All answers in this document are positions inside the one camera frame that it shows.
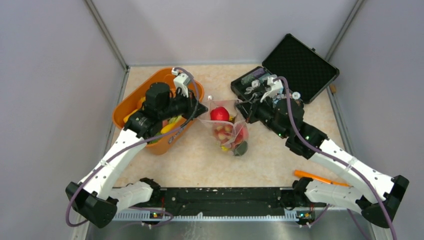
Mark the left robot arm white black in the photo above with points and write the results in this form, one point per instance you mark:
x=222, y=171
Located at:
x=140, y=117

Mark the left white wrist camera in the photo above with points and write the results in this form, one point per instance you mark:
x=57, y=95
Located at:
x=181, y=80

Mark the black poker chip case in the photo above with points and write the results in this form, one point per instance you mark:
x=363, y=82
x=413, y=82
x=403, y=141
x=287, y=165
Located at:
x=306, y=71

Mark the clear zip top bag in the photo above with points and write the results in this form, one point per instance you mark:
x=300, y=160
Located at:
x=236, y=119

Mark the red toy tomato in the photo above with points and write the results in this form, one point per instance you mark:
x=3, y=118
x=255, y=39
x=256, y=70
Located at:
x=219, y=114

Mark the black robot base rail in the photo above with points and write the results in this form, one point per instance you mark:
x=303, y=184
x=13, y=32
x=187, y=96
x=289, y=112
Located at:
x=227, y=201

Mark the red toy pepper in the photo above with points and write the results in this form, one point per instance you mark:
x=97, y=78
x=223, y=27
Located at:
x=241, y=136

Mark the toy cherry tomato cluster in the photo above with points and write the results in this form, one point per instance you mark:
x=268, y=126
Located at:
x=223, y=133

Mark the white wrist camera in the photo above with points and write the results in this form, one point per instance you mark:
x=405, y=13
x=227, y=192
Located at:
x=275, y=84
x=181, y=80

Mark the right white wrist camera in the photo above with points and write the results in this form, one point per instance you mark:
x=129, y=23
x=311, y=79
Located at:
x=275, y=84

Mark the orange handled tool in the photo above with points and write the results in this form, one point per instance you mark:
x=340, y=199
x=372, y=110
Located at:
x=303, y=174

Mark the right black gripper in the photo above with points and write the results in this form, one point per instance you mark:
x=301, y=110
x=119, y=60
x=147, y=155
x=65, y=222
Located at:
x=249, y=109

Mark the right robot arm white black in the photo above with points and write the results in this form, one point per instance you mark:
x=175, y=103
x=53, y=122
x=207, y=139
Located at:
x=376, y=196

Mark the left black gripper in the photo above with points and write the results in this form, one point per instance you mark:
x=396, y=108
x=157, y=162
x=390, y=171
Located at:
x=190, y=102

